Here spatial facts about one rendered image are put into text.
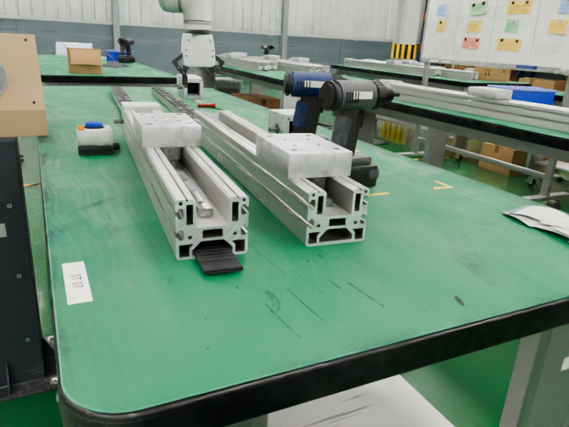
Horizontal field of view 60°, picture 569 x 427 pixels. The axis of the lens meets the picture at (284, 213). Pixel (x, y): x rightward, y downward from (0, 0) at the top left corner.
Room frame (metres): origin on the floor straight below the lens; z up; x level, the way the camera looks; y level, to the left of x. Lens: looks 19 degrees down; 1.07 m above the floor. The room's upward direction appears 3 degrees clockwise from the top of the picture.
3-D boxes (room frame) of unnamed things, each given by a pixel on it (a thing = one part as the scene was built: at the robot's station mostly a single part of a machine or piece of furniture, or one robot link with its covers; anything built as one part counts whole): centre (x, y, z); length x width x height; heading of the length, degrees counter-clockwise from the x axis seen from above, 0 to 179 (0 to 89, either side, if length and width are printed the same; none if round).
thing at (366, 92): (1.04, -0.15, 0.89); 0.20 x 0.08 x 0.22; 124
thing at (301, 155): (0.83, -0.02, 0.87); 0.16 x 0.11 x 0.07; 23
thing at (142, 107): (1.40, 0.43, 0.83); 0.12 x 0.09 x 0.10; 113
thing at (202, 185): (0.99, 0.25, 0.82); 0.80 x 0.10 x 0.09; 23
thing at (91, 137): (1.20, 0.47, 0.81); 0.10 x 0.08 x 0.06; 113
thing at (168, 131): (0.99, 0.25, 0.87); 0.16 x 0.11 x 0.07; 23
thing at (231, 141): (1.06, 0.07, 0.82); 0.80 x 0.10 x 0.09; 23
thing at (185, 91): (2.39, 0.48, 0.83); 0.11 x 0.10 x 0.10; 110
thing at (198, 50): (1.61, 0.30, 1.03); 0.10 x 0.07 x 0.11; 114
